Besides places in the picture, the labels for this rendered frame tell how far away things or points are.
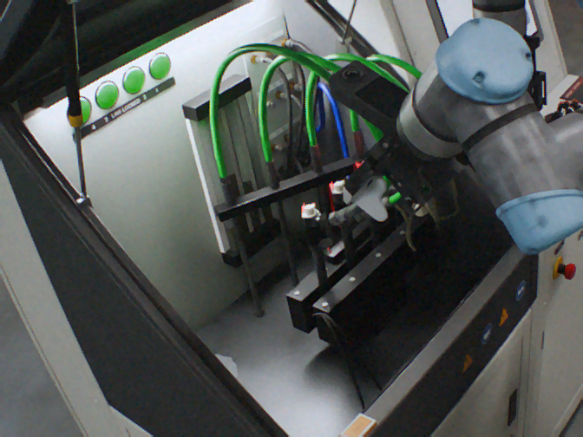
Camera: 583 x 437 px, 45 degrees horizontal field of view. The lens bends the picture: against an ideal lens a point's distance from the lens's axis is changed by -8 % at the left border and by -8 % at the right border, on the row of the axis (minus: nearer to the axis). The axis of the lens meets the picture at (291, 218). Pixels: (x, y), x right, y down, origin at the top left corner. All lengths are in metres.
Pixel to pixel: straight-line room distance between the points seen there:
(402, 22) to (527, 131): 0.88
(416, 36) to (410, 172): 0.75
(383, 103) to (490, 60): 0.20
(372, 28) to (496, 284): 0.54
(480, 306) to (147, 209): 0.62
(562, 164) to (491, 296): 0.74
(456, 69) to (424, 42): 0.92
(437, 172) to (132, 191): 0.72
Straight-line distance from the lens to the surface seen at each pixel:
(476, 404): 1.44
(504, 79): 0.59
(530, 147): 0.60
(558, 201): 0.59
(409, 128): 0.69
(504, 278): 1.36
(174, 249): 1.43
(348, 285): 1.33
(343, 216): 1.17
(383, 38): 1.44
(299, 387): 1.37
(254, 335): 1.50
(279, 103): 1.55
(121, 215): 1.33
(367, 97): 0.77
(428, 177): 0.76
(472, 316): 1.28
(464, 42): 0.59
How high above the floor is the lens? 1.80
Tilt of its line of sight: 32 degrees down
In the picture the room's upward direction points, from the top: 12 degrees counter-clockwise
